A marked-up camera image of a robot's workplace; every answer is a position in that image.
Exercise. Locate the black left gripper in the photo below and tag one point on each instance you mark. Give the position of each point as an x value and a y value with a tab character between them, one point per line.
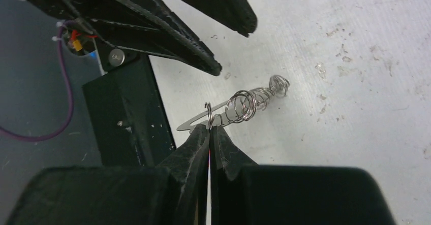
146	26

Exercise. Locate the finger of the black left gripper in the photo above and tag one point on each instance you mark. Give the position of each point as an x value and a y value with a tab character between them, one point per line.
237	15

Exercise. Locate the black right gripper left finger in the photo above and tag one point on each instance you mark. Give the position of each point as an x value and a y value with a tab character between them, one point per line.
114	195

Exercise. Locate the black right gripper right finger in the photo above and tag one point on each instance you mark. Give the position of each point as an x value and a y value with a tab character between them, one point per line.
245	192

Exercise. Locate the silver carabiner keyring with rings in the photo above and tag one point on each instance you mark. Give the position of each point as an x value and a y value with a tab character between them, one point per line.
241	107

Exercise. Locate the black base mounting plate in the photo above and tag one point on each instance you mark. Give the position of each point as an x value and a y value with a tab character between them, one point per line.
126	110

